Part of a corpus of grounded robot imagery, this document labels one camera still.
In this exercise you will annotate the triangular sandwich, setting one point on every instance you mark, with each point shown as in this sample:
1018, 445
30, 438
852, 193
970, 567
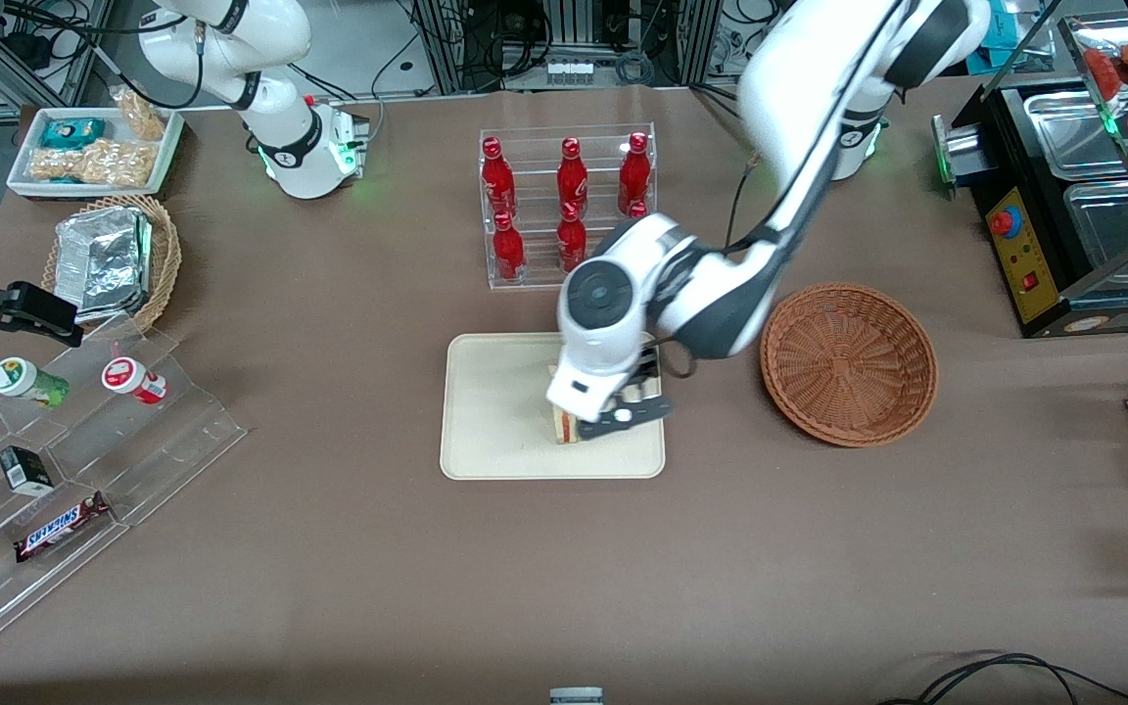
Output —
562, 426

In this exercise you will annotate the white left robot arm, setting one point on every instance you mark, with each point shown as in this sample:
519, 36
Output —
799, 127

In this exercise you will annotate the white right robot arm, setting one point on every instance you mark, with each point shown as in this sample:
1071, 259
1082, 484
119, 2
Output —
275, 108

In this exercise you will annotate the cream plastic tray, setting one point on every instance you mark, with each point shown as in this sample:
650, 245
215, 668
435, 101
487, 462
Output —
495, 411

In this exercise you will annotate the light tan wicker basket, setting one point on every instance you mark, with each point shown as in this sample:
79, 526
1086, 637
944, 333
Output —
164, 255

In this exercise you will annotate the white rectangular snack tray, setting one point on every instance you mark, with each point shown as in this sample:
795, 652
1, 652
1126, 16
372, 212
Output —
167, 147

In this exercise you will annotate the brown wicker basket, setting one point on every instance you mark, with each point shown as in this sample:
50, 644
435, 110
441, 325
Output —
848, 362

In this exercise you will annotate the green lidded cup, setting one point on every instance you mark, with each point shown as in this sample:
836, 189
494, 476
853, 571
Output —
25, 380

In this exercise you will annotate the silver foil package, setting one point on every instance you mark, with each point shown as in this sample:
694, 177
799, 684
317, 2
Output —
102, 262

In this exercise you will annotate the red lidded cup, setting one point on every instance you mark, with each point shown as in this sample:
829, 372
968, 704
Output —
131, 379

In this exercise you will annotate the clear acrylic bottle rack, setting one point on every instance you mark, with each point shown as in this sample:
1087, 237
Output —
535, 279

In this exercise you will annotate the large clear peanut bag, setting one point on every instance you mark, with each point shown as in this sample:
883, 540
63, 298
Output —
94, 164

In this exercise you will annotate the small black carton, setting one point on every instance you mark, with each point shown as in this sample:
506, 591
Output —
25, 470

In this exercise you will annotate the clear acrylic stepped stand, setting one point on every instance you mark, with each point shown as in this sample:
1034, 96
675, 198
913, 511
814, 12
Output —
153, 450

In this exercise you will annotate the teal snack packet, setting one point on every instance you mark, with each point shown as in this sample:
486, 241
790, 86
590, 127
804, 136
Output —
71, 132

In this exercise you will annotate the snickers chocolate bar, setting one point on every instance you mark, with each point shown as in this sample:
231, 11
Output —
60, 529

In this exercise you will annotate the small clear peanut bag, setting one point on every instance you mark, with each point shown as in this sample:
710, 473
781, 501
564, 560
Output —
143, 116

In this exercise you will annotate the white power strip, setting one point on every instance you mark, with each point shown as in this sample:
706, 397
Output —
569, 71

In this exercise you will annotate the grey device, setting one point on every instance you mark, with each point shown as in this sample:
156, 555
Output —
576, 696

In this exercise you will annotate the black food warmer appliance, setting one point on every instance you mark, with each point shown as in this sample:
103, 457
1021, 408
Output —
1024, 245

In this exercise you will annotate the teal box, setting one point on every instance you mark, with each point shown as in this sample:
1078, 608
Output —
997, 41

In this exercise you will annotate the dark grey wrist camera mount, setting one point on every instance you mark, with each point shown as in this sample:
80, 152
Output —
634, 415

